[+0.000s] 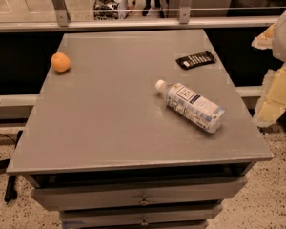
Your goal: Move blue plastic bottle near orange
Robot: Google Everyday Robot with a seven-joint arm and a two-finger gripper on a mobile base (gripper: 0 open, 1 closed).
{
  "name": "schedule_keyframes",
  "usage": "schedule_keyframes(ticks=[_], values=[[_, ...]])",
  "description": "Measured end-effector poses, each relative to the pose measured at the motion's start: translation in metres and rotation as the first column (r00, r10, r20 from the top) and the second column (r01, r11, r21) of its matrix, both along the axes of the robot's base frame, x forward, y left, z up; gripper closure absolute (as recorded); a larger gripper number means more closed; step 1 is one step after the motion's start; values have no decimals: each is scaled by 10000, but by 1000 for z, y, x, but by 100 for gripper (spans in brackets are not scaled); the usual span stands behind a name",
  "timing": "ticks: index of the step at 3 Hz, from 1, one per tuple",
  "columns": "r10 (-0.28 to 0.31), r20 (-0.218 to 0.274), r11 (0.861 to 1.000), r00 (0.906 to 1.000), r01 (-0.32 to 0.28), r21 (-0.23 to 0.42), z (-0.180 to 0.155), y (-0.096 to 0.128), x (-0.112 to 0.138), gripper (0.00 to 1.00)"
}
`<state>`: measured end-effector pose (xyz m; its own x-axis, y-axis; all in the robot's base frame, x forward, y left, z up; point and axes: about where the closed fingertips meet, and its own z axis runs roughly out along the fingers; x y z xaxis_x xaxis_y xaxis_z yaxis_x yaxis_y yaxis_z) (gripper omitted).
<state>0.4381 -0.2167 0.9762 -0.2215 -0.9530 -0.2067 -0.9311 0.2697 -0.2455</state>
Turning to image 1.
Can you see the grey drawer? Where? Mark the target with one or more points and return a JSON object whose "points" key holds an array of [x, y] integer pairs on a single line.
{"points": [[129, 194], [123, 218]]}

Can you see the orange fruit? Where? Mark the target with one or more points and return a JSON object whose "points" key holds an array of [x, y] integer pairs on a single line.
{"points": [[60, 62]]}

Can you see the lower grey drawer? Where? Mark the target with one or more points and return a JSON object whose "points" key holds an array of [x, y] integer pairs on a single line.
{"points": [[123, 218]]}

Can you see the metal drawer knob upper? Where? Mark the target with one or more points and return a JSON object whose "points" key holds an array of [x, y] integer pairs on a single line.
{"points": [[143, 202]]}

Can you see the blue label plastic water bottle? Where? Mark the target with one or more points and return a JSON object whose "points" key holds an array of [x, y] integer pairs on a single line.
{"points": [[193, 106]]}

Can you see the black white background robot base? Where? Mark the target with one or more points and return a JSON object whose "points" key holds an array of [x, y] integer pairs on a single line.
{"points": [[110, 9]]}

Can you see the upper grey drawer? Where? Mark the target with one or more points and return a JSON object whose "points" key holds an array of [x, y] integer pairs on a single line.
{"points": [[129, 194]]}

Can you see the black stand leg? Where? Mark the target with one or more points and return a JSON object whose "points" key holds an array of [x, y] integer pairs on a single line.
{"points": [[11, 193]]}

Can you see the metal window rail frame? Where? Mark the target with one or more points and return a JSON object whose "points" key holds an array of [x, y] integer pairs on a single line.
{"points": [[77, 15]]}

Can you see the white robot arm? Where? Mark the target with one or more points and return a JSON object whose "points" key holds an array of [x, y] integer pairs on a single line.
{"points": [[279, 40]]}

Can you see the metal drawer knob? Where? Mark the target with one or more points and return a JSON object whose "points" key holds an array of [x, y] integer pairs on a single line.
{"points": [[144, 223], [143, 202]]}

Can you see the black snack bar wrapper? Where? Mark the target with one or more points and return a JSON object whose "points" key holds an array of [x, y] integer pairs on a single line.
{"points": [[195, 60]]}

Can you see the metal drawer knob lower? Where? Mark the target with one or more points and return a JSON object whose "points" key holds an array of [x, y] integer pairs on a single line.
{"points": [[144, 223]]}

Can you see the grey drawer cabinet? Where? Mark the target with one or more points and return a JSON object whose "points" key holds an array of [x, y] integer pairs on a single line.
{"points": [[103, 122]]}

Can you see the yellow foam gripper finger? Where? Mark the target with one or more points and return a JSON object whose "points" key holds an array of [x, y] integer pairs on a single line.
{"points": [[264, 40], [272, 103]]}

